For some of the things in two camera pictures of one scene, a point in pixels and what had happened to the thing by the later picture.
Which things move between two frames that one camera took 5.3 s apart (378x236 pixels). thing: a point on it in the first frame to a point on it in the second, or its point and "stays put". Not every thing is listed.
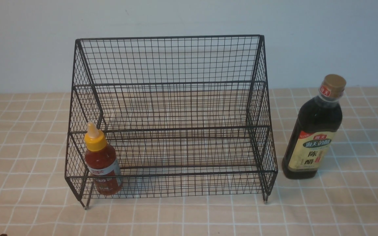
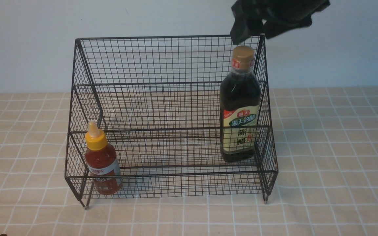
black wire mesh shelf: [170, 117] stays put
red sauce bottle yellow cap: [103, 162] stays put
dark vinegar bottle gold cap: [311, 141] to [240, 105]
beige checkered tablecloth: [23, 139] stays put
